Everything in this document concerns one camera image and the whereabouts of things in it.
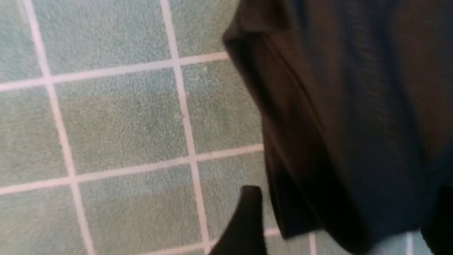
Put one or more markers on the green checkered table mat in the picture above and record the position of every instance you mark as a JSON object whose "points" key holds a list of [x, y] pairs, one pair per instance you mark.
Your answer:
{"points": [[126, 130]]}

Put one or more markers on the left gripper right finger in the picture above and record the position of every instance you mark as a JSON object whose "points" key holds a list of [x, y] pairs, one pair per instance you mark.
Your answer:
{"points": [[437, 226]]}

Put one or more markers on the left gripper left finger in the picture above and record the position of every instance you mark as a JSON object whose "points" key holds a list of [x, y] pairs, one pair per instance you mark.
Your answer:
{"points": [[244, 234]]}

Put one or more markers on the dark gray long-sleeved shirt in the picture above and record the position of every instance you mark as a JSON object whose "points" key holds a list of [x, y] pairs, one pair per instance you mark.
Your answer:
{"points": [[355, 101]]}

